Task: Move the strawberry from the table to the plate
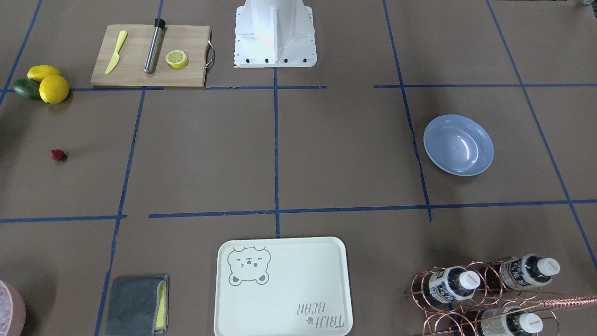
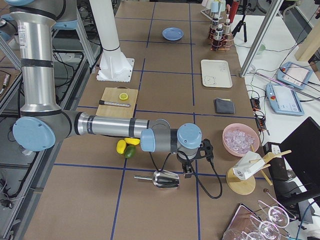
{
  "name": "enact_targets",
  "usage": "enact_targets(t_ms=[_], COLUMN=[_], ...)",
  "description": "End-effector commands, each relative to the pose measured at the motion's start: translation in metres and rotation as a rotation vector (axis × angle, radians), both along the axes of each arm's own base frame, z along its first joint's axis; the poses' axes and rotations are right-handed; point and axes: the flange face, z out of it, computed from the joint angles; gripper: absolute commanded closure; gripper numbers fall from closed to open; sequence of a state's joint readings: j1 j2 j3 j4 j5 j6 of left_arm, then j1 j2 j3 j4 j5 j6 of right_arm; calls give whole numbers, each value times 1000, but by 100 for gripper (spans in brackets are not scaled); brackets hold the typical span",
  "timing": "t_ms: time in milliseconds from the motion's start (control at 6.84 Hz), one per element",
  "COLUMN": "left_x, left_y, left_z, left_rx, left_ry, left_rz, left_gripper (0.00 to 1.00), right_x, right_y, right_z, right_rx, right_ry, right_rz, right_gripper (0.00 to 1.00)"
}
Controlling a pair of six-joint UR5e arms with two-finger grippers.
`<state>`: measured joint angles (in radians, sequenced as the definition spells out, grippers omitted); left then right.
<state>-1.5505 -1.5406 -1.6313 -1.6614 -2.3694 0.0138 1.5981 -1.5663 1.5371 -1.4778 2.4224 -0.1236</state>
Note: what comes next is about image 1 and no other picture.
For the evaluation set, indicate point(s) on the bottle white cap bottom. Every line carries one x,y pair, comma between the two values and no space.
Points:
509,321

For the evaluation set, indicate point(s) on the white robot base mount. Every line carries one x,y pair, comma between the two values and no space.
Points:
274,34

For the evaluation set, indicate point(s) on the green avocado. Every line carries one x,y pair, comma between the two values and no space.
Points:
27,88

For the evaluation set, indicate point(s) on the pink ice bucket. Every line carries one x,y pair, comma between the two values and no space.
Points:
13,311

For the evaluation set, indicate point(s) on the bottle white cap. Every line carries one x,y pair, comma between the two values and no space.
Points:
509,321
449,285
530,271

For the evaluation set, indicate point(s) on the cream bear tray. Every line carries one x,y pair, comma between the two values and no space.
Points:
283,287

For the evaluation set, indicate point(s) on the yellow lemon front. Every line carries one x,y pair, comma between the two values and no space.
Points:
54,89

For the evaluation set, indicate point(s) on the yellow lemon upper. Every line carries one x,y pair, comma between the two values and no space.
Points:
42,71

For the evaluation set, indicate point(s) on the half lemon slice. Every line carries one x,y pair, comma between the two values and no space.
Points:
177,59

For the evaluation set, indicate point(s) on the wooden cutting board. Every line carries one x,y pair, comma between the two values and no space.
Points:
129,71

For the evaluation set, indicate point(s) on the yellow plastic knife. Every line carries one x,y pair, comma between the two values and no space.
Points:
115,55

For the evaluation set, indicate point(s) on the copper wire bottle rack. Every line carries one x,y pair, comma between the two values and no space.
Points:
460,318

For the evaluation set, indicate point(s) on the steel muddler black tip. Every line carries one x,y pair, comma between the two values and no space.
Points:
156,43

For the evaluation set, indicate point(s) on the grey yellow folded cloth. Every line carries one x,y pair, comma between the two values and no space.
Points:
138,306

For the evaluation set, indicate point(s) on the yellow lemon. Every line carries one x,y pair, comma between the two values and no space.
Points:
54,89
42,71

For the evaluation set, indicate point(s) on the red strawberry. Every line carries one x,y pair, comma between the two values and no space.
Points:
58,155

